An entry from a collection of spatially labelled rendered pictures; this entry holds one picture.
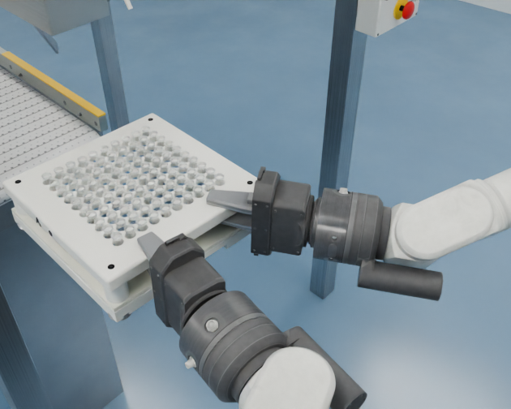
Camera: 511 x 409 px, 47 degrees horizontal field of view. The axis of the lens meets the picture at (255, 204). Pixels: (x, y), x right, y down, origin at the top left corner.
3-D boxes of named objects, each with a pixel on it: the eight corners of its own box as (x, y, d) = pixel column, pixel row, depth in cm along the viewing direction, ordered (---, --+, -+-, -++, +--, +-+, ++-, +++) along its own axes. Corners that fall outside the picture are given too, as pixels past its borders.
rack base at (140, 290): (15, 221, 82) (10, 208, 80) (157, 149, 95) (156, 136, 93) (117, 323, 68) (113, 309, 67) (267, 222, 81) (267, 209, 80)
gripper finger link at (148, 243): (156, 233, 70) (186, 264, 66) (132, 244, 68) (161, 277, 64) (155, 223, 68) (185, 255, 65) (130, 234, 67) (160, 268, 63)
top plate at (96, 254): (4, 193, 78) (0, 181, 77) (154, 122, 91) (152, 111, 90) (109, 294, 65) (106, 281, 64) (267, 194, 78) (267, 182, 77)
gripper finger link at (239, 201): (211, 190, 75) (259, 198, 75) (204, 207, 73) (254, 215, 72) (211, 180, 74) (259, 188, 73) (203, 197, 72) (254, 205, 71)
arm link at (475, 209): (386, 215, 67) (495, 166, 67) (378, 230, 75) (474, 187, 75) (414, 268, 65) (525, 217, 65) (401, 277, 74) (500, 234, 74)
